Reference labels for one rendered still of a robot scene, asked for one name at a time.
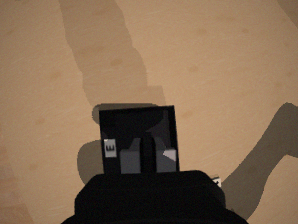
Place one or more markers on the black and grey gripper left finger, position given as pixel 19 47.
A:
pixel 130 158

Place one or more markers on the black rack of three bins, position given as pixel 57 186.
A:
pixel 119 127

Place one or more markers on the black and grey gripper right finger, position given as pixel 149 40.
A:
pixel 164 159

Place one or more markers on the white domino tile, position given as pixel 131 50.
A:
pixel 217 181

